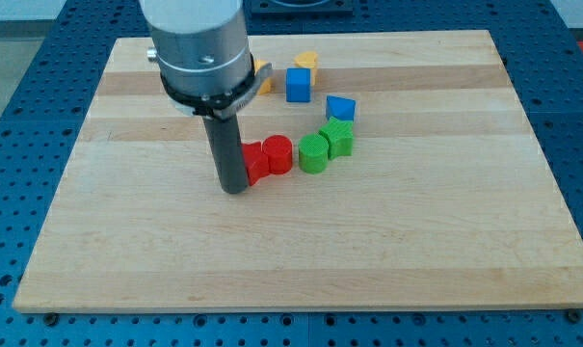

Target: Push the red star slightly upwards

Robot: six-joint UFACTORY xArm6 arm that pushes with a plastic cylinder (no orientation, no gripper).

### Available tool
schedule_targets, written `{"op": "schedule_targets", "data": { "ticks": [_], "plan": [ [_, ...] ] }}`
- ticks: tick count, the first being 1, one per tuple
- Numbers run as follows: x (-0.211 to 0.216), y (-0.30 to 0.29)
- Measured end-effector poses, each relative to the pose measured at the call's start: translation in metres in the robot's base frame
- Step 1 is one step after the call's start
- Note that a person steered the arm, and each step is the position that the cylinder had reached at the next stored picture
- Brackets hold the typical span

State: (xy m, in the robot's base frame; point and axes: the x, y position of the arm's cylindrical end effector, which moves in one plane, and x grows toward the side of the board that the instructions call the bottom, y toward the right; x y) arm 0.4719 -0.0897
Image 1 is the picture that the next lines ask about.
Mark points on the red star block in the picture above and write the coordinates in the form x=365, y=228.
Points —
x=256, y=162

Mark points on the green star block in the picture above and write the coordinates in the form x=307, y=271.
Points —
x=340, y=137

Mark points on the blue cube block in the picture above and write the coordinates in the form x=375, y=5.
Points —
x=298, y=84

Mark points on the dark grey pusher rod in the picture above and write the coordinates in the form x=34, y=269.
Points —
x=226, y=147

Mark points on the yellow block behind arm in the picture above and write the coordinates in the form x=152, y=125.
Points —
x=266, y=86

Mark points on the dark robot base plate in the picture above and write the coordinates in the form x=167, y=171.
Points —
x=300, y=6

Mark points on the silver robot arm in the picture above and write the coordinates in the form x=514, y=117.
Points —
x=208, y=70

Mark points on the green cylinder block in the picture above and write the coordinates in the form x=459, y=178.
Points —
x=313, y=153

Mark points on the blue triangle block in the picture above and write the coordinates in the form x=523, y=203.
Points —
x=341, y=108

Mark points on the wooden board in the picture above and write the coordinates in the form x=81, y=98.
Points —
x=447, y=202

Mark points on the red cylinder block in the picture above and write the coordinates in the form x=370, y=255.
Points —
x=279, y=150

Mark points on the yellow heart block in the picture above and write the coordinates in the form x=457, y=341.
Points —
x=308, y=59

